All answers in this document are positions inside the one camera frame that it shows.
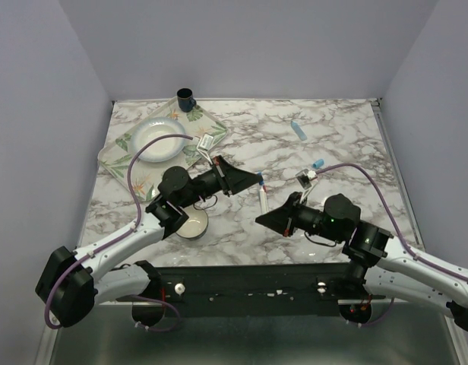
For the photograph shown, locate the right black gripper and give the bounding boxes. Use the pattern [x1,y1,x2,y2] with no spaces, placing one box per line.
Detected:
[257,190,343,243]

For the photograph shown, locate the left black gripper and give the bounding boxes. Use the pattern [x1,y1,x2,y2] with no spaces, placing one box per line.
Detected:
[179,155,263,210]

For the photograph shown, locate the small blue pen cap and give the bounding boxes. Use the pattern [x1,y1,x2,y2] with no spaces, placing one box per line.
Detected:
[257,172,264,186]

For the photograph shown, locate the white marker blue tip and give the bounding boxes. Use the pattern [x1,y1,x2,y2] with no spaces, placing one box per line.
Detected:
[259,186,269,214]

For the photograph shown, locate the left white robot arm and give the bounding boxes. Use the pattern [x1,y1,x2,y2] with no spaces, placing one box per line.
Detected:
[35,156,261,329]

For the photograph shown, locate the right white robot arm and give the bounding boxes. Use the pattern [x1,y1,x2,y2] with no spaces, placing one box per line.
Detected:
[255,192,468,332]

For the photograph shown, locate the white dark-rimmed bowl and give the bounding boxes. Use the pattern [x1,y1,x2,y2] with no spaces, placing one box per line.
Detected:
[176,209,209,240]

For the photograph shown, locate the light blue marker cap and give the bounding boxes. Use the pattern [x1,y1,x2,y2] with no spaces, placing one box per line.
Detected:
[312,159,324,170]

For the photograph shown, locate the light blue marker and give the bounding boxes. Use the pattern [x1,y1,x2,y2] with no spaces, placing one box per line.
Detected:
[290,121,307,141]

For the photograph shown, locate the floral serving tray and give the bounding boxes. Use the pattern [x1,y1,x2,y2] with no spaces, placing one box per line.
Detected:
[96,96,229,198]

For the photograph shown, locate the dark blue mug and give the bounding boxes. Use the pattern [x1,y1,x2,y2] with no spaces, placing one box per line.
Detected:
[176,87,197,113]

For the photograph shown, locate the white blue-rimmed plate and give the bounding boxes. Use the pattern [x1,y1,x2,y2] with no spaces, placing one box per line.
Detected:
[129,116,188,163]

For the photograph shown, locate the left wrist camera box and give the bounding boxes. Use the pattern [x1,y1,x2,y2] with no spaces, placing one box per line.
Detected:
[197,133,214,151]

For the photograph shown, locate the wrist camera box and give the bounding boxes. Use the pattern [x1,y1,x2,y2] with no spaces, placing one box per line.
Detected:
[296,169,318,203]
[197,133,214,151]

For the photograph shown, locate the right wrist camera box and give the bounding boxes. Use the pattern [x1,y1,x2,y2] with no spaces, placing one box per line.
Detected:
[296,169,318,203]

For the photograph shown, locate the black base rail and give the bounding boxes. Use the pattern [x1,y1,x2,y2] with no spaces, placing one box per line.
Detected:
[105,261,385,325]

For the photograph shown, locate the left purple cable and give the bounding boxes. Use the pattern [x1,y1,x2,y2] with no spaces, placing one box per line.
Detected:
[43,133,199,329]

